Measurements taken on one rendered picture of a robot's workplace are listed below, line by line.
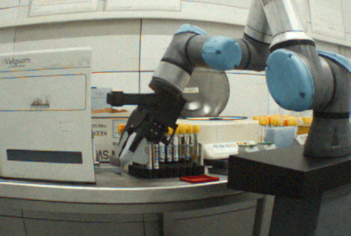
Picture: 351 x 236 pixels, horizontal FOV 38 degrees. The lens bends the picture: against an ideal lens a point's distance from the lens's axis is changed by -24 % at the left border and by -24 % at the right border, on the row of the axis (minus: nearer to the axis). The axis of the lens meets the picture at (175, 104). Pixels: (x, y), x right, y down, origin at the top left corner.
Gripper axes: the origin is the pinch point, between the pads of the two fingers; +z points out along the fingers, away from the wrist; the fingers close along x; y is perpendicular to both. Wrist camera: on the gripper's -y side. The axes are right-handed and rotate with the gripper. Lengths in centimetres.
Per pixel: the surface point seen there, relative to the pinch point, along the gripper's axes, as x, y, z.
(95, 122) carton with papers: 25.0, -0.2, -8.5
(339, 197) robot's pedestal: -45, 33, -9
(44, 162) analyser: -4.3, -18.7, 10.6
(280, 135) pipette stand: 6, 42, -28
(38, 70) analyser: -4.4, -29.6, -6.6
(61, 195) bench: -8.4, -12.9, 15.5
